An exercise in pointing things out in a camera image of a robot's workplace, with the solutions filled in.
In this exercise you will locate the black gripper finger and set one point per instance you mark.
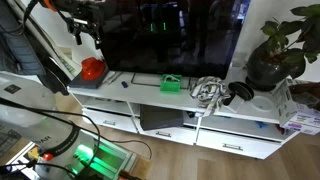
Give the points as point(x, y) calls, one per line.
point(97, 40)
point(78, 38)

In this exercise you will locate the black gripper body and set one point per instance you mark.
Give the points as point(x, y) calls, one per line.
point(85, 16)

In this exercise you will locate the white TV stand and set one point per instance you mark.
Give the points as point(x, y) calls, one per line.
point(143, 95)

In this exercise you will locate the green plastic lunch box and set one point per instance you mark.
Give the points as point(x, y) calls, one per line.
point(170, 87)

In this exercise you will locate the small white box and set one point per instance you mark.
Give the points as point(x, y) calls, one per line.
point(236, 104)

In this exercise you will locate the white printed cardboard box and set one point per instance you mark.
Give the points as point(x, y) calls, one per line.
point(296, 115)

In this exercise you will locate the white poster board green print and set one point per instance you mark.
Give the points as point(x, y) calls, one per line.
point(68, 63)

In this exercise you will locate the red hat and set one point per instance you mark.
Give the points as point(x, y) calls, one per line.
point(92, 67)

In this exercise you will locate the grey pen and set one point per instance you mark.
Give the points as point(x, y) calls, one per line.
point(108, 77)
point(115, 77)

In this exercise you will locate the dark flat book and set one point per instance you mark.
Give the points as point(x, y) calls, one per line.
point(85, 83)

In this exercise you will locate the black bag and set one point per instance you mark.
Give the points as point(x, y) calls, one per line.
point(55, 80)

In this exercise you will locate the small blue object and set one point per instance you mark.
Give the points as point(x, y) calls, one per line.
point(124, 84)

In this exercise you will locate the grey blue fabric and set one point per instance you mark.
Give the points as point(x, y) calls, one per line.
point(20, 43)

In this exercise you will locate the black flat screen television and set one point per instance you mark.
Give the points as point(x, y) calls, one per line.
point(173, 36)

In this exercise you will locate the dark grey laptop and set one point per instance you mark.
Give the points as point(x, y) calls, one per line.
point(160, 118)

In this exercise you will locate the green lit glass device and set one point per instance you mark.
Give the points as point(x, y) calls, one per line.
point(106, 160)

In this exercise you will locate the red emergency stop button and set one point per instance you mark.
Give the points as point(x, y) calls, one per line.
point(48, 156)

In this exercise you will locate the grey white striped cloth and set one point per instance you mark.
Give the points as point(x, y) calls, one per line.
point(210, 91)

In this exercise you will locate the black round disc object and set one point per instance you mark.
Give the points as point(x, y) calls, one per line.
point(241, 89)

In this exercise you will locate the dark round plant pot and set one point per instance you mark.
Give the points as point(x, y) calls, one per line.
point(265, 71)

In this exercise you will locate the white round bowl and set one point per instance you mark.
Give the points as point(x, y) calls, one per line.
point(262, 104)

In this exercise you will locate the small blue shelf item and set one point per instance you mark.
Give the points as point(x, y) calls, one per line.
point(260, 125)

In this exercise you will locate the green leafy houseplant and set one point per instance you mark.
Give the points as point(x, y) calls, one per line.
point(293, 36)

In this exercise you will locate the brown wooden furniture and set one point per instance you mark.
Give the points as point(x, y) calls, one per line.
point(306, 95)

